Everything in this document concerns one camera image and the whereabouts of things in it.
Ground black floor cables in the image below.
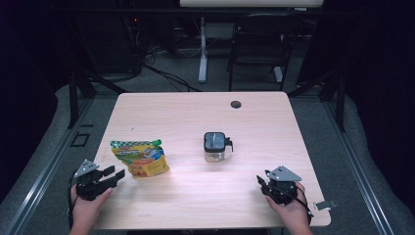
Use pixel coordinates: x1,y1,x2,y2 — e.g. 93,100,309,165
143,63,202,93

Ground black folding chair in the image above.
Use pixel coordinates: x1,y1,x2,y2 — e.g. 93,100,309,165
227,13,302,92

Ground left hand-held gripper cable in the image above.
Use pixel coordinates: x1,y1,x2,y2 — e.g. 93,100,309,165
67,177,79,229

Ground black computer tower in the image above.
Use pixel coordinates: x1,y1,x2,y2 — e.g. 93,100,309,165
81,13,145,74

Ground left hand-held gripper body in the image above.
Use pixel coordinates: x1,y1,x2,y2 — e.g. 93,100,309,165
73,159,114,201

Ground right hand-held gripper cable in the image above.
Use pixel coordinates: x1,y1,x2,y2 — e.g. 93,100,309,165
295,185,315,226

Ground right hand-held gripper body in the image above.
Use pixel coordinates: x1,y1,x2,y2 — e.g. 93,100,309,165
264,165,302,206

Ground person's left hand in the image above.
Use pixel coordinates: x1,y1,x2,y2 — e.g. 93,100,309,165
69,184,114,229

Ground clear jar with black lid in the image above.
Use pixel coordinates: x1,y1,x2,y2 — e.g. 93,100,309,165
203,131,235,164

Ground person's right hand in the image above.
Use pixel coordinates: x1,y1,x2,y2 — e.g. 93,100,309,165
264,181,313,229

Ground black metal stand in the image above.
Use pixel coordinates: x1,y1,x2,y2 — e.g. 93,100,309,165
287,70,346,133
67,70,128,129

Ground hand-held gripper cable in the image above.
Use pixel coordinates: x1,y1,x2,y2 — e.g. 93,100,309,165
295,185,315,226
67,177,79,229

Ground aluminium floor rail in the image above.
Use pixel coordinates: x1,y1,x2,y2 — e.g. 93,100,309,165
3,97,96,235
322,101,395,235

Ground yellow spouted pouch green cap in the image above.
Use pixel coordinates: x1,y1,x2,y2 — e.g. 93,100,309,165
110,138,170,178

